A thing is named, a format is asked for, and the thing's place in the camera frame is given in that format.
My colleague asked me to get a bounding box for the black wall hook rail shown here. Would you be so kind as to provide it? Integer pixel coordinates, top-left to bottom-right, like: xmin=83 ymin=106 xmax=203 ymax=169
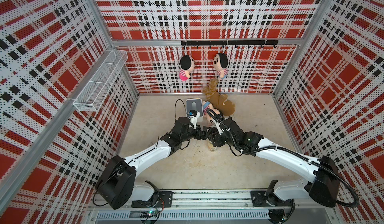
xmin=181 ymin=40 xmax=279 ymax=47

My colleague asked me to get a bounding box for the black left camera cable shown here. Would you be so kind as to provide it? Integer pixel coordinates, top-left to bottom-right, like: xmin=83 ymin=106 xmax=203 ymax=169
xmin=174 ymin=99 xmax=188 ymax=123

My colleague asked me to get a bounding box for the black right corrugated cable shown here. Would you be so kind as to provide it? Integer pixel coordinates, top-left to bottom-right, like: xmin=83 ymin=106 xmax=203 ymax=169
xmin=206 ymin=108 xmax=360 ymax=208

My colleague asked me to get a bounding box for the brown plush teddy bear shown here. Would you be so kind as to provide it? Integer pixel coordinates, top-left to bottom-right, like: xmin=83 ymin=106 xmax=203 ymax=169
xmin=202 ymin=78 xmax=236 ymax=116

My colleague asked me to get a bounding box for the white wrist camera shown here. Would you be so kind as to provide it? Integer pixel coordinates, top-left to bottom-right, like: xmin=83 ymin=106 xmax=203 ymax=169
xmin=214 ymin=121 xmax=223 ymax=135
xmin=188 ymin=109 xmax=200 ymax=129

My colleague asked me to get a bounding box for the pink hanging plush doll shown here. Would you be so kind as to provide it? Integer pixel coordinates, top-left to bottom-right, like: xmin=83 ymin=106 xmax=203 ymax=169
xmin=179 ymin=55 xmax=195 ymax=81

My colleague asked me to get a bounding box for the blue striped hanging plush doll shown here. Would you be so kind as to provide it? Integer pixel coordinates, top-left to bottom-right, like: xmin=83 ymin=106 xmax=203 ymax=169
xmin=213 ymin=53 xmax=229 ymax=79

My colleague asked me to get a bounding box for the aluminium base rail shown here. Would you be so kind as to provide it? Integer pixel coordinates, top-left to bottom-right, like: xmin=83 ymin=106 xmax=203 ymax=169
xmin=85 ymin=189 xmax=342 ymax=224

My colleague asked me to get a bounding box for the plush doll lying on table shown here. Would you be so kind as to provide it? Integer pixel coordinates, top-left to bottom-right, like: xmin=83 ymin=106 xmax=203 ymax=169
xmin=203 ymin=101 xmax=225 ymax=127

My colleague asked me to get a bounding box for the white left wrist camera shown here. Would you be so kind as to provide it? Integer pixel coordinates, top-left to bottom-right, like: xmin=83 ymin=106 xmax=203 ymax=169
xmin=188 ymin=109 xmax=200 ymax=129

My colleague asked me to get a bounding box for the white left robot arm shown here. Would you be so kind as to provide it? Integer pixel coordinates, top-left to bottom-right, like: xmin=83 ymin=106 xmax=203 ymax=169
xmin=95 ymin=117 xmax=209 ymax=210

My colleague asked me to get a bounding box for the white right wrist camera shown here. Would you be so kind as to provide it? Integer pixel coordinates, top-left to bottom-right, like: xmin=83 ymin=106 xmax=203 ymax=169
xmin=214 ymin=121 xmax=223 ymax=135

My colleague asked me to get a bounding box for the paper milk tea cup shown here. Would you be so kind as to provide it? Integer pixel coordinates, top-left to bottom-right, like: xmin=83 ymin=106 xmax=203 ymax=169
xmin=208 ymin=143 xmax=217 ymax=152

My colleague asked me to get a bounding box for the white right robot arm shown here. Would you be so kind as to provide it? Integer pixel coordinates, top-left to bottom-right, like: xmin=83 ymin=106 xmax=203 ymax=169
xmin=208 ymin=119 xmax=340 ymax=208

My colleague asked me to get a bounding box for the green circuit board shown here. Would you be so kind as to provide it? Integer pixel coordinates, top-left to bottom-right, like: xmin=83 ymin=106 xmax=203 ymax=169
xmin=140 ymin=210 xmax=159 ymax=220

